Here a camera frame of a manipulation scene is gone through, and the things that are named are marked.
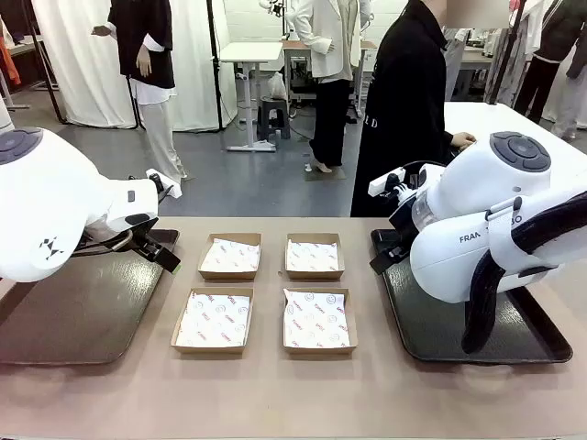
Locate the light wooden table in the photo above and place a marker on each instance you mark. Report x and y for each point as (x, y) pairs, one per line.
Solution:
(27, 46)

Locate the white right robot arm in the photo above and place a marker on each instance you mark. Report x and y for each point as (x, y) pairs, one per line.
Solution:
(481, 192)

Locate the black stand pole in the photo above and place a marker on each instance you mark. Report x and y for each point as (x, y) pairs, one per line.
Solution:
(213, 46)

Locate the grey plastic stool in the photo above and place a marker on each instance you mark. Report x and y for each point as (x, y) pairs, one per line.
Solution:
(273, 114)

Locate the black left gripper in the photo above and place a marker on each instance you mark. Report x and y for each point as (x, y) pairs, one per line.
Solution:
(146, 243)

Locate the dark brown serving tray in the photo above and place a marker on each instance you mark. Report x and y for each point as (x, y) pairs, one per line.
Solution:
(82, 311)
(435, 330)

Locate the brown cardboard tray box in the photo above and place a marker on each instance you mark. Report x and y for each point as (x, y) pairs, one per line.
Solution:
(211, 349)
(318, 351)
(314, 275)
(229, 275)

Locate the white smiley print paper liner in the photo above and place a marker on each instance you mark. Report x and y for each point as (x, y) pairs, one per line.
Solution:
(231, 254)
(312, 254)
(316, 321)
(213, 321)

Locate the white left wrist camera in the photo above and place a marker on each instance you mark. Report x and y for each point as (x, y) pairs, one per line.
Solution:
(158, 181)

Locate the white backdrop curtain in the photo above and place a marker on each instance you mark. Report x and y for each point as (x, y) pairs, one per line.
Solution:
(192, 69)

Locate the mannequin in grey trousers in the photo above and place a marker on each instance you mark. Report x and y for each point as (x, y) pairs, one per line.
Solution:
(456, 64)

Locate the hanging grey garments rack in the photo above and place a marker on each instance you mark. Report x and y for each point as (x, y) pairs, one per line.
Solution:
(509, 55)

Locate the white plastic bag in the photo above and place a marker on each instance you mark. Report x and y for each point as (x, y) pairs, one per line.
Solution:
(277, 87)

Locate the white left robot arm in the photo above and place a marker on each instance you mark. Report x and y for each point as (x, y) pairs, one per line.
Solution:
(46, 206)

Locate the person in black clothing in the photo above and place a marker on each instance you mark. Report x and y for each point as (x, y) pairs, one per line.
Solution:
(403, 114)

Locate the white table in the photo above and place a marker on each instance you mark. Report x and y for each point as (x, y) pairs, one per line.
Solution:
(504, 119)

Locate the dark mannequin base plate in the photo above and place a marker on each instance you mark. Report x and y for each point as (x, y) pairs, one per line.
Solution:
(339, 174)

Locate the mannequin in white jacket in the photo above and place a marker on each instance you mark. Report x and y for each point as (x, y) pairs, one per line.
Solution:
(321, 36)

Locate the person's right forearm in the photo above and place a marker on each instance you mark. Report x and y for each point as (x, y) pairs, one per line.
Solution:
(447, 139)

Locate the orange hanging garment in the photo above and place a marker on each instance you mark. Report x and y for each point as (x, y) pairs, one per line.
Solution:
(9, 64)

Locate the wooden work desk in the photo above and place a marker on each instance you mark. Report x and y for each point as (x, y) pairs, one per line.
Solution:
(298, 45)

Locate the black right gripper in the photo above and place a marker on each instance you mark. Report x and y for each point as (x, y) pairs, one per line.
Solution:
(402, 229)

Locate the white standing desk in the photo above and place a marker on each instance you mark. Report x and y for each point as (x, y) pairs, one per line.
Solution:
(250, 51)

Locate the mannequin in dark jacket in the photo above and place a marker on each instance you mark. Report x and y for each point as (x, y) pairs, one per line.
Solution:
(559, 46)

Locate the person's right hand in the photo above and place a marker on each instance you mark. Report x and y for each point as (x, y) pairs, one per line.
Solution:
(464, 139)

